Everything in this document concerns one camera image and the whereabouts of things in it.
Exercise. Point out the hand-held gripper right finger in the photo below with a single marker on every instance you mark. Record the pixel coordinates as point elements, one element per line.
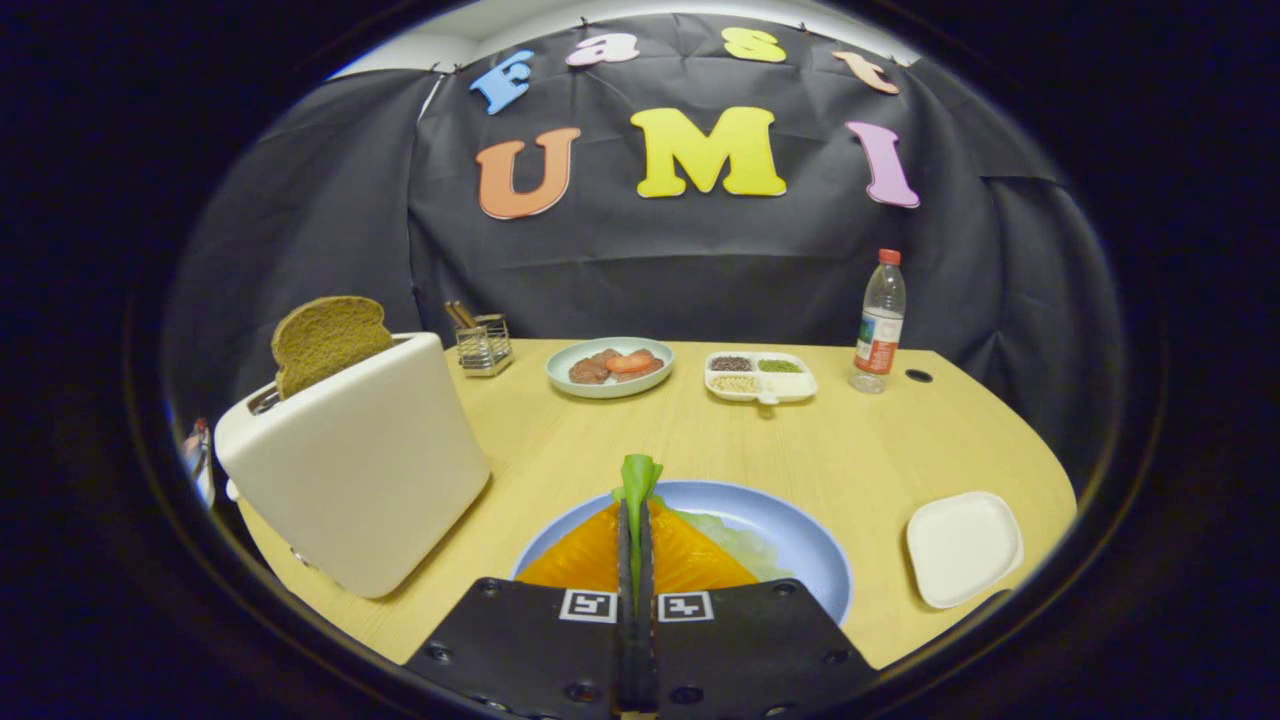
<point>760,650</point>

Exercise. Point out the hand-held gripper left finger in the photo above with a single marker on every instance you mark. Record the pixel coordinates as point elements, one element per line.
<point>520,650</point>

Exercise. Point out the green lettuce leaf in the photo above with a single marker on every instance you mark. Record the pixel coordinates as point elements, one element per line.
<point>638,475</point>

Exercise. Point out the brown bread slice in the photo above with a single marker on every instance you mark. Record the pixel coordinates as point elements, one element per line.
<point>325,340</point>

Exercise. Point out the blue round plate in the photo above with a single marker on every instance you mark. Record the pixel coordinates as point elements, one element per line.
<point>805,560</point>

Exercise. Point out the white toaster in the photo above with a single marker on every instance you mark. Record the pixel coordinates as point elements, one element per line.
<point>370,480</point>

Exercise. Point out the white square plate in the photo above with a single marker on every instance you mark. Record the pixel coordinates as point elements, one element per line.
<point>965,550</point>

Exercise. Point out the white divided condiment dish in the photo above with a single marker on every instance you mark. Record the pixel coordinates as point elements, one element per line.
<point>795,388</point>

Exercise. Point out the pale green round plate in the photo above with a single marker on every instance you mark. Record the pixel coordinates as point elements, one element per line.
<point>560,378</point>

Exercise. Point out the brown meat slices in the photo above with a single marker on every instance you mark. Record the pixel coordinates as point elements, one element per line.
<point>588,372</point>

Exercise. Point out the red tomato slice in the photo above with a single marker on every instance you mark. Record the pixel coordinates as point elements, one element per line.
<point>630,362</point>

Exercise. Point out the clear red-capped water bottle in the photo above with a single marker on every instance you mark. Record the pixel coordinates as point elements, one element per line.
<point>880,330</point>

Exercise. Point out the wooden chopsticks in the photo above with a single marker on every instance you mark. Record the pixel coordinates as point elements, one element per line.
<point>460,313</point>

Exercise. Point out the black backdrop cloth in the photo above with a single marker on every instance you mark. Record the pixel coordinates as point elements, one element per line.
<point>650,260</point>

